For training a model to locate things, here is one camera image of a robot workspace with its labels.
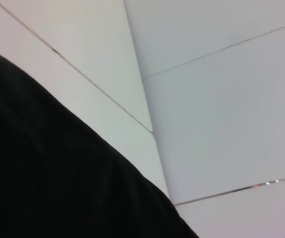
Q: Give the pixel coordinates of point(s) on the black shirt with FREE print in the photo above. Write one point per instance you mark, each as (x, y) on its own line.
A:
(45, 161)

